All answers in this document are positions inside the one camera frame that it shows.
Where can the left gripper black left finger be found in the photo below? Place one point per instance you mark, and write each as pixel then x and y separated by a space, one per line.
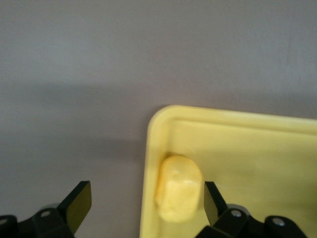
pixel 75 205

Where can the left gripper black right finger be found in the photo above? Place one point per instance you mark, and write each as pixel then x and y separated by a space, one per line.
pixel 214 205

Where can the yellow potato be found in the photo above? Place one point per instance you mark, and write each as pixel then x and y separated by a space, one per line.
pixel 179 188

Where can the yellow plastic tray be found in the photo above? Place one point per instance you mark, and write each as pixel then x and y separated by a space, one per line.
pixel 247 161

